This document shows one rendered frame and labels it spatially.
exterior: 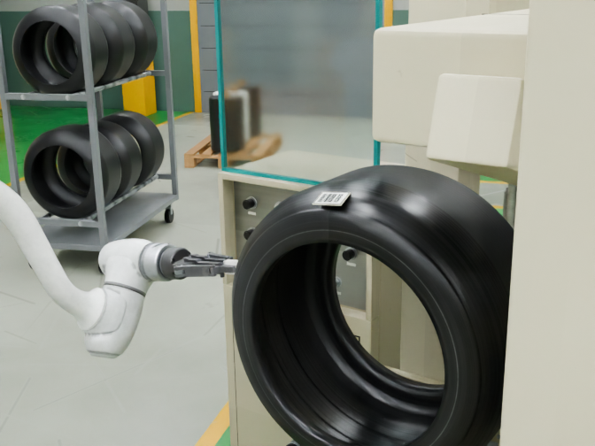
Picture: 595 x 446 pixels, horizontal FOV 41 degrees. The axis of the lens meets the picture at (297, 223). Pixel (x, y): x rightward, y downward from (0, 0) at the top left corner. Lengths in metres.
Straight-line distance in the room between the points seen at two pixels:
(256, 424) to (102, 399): 1.28
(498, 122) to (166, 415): 2.95
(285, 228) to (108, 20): 4.14
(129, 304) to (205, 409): 1.85
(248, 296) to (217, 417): 2.09
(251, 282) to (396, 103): 0.62
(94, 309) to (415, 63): 1.07
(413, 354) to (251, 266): 0.53
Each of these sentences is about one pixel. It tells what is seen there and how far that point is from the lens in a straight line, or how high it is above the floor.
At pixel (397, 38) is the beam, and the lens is 1.05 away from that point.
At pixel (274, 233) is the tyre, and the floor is 1.39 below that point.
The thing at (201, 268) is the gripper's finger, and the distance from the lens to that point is 1.76.
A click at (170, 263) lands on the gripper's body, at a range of 1.83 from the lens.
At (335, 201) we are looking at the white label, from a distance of 1.41.
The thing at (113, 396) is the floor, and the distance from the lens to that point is 3.88.
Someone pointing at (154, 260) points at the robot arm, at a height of 1.23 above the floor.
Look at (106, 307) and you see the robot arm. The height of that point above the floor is 1.14.
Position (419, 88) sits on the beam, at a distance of 1.04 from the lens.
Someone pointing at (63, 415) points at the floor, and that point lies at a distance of 3.80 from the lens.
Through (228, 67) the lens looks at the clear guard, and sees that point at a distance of 2.44.
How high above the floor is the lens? 1.85
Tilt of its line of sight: 17 degrees down
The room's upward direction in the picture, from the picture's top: 1 degrees counter-clockwise
